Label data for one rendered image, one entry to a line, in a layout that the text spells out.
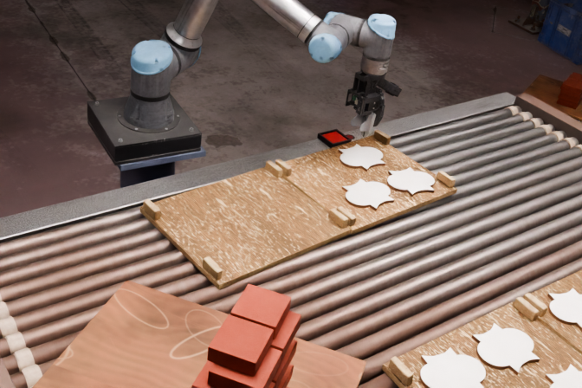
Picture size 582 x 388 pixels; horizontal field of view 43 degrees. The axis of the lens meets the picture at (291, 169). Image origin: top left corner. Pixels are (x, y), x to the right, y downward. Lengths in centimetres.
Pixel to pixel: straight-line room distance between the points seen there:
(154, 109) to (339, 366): 111
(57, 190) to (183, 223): 187
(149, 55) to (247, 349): 133
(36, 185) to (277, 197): 192
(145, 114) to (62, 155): 174
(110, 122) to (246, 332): 136
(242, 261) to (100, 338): 47
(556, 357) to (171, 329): 83
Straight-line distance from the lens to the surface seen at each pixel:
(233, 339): 101
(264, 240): 184
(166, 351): 140
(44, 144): 405
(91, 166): 385
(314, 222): 193
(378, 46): 203
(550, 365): 172
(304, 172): 212
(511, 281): 194
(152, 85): 221
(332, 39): 191
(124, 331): 144
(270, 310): 106
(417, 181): 216
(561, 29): 628
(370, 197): 205
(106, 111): 235
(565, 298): 190
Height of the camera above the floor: 204
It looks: 31 degrees down
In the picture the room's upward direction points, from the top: 8 degrees clockwise
